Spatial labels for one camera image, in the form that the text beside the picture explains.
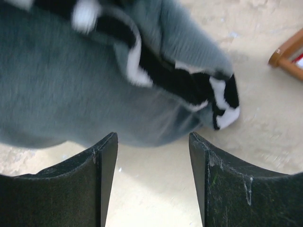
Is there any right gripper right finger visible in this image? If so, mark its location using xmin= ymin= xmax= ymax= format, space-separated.
xmin=189 ymin=132 xmax=303 ymax=227

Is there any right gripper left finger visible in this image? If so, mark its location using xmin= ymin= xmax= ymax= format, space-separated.
xmin=0 ymin=132 xmax=118 ymax=227

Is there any zebra print pillowcase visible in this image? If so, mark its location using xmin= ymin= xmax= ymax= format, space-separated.
xmin=0 ymin=0 xmax=240 ymax=148

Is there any wooden tiered rack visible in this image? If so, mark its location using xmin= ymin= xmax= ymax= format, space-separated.
xmin=268 ymin=28 xmax=303 ymax=81

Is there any red and white card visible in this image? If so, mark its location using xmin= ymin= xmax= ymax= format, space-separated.
xmin=293 ymin=53 xmax=303 ymax=69

